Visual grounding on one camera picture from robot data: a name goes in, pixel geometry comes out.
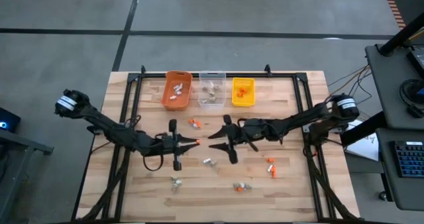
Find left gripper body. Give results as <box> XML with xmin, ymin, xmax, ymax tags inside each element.
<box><xmin>142</xmin><ymin>119</ymin><xmax>183</xmax><ymax>172</ymax></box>

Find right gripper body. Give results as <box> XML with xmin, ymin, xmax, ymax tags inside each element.
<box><xmin>223</xmin><ymin>114</ymin><xmax>268</xmax><ymax>165</ymax></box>

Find yellow plastic basket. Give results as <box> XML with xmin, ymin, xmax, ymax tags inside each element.
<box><xmin>231</xmin><ymin>77</ymin><xmax>256</xmax><ymax>107</ymax></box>

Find orange plastic bin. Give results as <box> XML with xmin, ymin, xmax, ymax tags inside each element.
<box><xmin>160</xmin><ymin>70</ymin><xmax>193</xmax><ymax>111</ymax></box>

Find clear plastic bin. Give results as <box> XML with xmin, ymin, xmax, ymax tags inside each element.
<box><xmin>197</xmin><ymin>70</ymin><xmax>227</xmax><ymax>110</ymax></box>

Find black diagonal bar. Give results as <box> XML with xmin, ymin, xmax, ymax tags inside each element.
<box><xmin>340</xmin><ymin>111</ymin><xmax>387</xmax><ymax>147</ymax></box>

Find white paper sheet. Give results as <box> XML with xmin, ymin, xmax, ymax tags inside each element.
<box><xmin>344</xmin><ymin>119</ymin><xmax>380</xmax><ymax>162</ymax></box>

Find grey side desk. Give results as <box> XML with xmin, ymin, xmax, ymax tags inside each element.
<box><xmin>376</xmin><ymin>127</ymin><xmax>424</xmax><ymax>211</ymax></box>
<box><xmin>365</xmin><ymin>44</ymin><xmax>424</xmax><ymax>129</ymax></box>

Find grey metal desk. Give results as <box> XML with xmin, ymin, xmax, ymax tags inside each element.
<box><xmin>0</xmin><ymin>128</ymin><xmax>54</xmax><ymax>224</ymax></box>

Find black box with blue light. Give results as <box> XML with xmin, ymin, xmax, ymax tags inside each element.
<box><xmin>0</xmin><ymin>107</ymin><xmax>21</xmax><ymax>134</ymax></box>

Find black backlit keyboard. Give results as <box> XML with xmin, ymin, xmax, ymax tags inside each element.
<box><xmin>393</xmin><ymin>140</ymin><xmax>424</xmax><ymax>178</ymax></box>

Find black headphones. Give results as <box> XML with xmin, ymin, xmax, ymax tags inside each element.
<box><xmin>399</xmin><ymin>78</ymin><xmax>424</xmax><ymax>119</ymax></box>

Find orange black striped strip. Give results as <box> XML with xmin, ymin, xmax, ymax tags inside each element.
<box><xmin>380</xmin><ymin>0</ymin><xmax>407</xmax><ymax>31</ymax></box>

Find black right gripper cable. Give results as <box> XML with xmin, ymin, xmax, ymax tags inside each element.
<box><xmin>237</xmin><ymin>117</ymin><xmax>260</xmax><ymax>152</ymax></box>

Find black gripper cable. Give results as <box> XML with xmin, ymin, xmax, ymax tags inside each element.
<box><xmin>142</xmin><ymin>133</ymin><xmax>166</xmax><ymax>172</ymax></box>
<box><xmin>237</xmin><ymin>117</ymin><xmax>260</xmax><ymax>152</ymax></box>

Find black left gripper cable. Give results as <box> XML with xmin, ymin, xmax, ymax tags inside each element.
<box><xmin>142</xmin><ymin>133</ymin><xmax>166</xmax><ymax>172</ymax></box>

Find black aluminium table frame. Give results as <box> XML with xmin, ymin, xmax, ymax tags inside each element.
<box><xmin>71</xmin><ymin>64</ymin><xmax>362</xmax><ymax>224</ymax></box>

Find bundle of cables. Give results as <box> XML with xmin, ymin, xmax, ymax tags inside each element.
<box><xmin>327</xmin><ymin>64</ymin><xmax>374</xmax><ymax>101</ymax></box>

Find black metal stand post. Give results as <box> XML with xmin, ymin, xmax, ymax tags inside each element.
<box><xmin>378</xmin><ymin>11</ymin><xmax>424</xmax><ymax>56</ymax></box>

